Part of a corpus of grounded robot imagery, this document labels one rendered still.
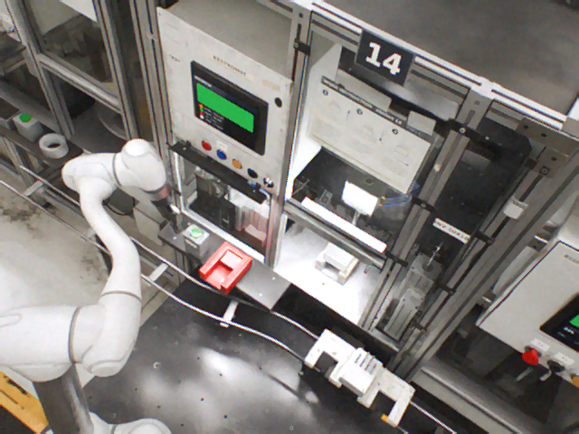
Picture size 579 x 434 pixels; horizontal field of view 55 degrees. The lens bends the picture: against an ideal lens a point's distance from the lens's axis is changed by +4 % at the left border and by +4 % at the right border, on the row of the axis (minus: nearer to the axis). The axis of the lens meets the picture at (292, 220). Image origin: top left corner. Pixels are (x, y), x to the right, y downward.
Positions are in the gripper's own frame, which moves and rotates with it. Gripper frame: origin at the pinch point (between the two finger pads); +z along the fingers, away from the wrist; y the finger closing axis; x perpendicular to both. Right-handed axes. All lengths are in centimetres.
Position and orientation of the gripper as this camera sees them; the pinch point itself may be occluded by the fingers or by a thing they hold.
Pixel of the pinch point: (175, 226)
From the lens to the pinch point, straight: 198.5
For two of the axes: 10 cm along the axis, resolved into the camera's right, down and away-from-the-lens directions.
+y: -8.1, -4.3, 4.1
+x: -5.8, 7.0, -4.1
